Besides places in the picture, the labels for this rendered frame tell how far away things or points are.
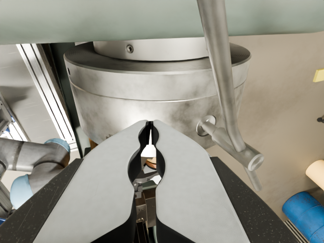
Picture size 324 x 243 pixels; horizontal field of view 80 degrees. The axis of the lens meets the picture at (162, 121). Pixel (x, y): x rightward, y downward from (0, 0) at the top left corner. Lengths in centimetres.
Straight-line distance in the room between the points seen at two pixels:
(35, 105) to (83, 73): 115
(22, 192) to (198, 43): 44
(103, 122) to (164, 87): 10
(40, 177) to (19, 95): 95
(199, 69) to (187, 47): 5
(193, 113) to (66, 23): 16
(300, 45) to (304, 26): 190
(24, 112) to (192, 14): 132
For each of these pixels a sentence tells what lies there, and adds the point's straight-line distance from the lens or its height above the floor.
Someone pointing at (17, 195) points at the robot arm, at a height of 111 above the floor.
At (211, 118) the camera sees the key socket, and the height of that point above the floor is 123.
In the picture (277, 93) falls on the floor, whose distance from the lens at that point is 226.
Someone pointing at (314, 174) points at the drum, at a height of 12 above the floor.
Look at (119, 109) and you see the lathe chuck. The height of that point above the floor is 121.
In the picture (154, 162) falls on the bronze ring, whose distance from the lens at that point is 45.
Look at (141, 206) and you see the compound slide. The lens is 71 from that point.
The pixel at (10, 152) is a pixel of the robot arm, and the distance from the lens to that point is 58.
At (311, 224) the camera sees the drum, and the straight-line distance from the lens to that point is 375.
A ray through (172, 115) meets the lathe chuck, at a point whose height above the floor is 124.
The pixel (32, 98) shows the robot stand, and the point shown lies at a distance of 140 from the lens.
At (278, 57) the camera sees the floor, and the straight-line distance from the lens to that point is 209.
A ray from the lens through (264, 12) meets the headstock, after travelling 25.
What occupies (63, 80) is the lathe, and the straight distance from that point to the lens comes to 96.
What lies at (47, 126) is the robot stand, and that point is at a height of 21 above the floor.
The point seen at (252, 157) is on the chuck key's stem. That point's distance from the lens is 22.
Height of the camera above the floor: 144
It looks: 56 degrees down
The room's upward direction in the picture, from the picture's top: 152 degrees clockwise
